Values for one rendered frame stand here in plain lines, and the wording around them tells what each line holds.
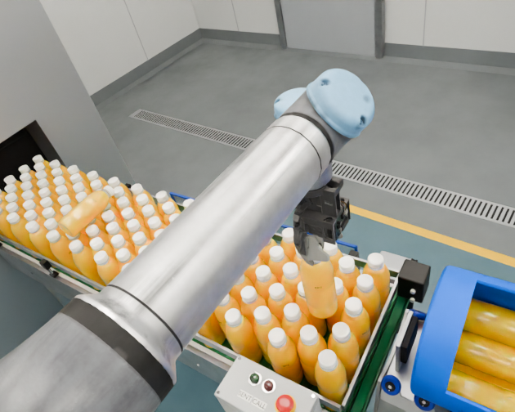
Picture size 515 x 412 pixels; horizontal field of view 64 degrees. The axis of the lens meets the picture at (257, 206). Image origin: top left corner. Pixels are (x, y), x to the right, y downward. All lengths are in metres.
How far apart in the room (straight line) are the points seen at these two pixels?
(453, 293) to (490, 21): 3.48
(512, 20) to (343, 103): 3.76
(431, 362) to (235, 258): 0.61
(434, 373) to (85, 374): 0.71
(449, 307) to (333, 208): 0.31
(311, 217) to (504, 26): 3.59
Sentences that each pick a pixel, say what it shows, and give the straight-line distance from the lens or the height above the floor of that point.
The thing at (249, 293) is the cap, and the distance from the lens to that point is 1.07.
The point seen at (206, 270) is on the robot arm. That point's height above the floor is 1.72.
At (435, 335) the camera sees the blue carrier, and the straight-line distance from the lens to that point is 0.87.
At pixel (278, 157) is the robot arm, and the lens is 0.38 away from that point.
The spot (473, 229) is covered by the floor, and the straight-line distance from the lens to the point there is 2.73.
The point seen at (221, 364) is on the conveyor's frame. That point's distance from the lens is 1.23.
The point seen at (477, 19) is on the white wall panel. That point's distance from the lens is 4.22.
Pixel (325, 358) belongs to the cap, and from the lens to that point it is 0.95.
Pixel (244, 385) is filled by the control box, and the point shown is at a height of 1.10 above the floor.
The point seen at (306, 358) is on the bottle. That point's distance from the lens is 1.03.
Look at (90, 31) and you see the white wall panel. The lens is 5.12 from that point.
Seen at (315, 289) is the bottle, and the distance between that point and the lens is 0.90.
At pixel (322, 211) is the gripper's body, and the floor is 1.45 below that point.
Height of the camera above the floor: 1.96
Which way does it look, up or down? 42 degrees down
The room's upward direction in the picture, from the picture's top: 16 degrees counter-clockwise
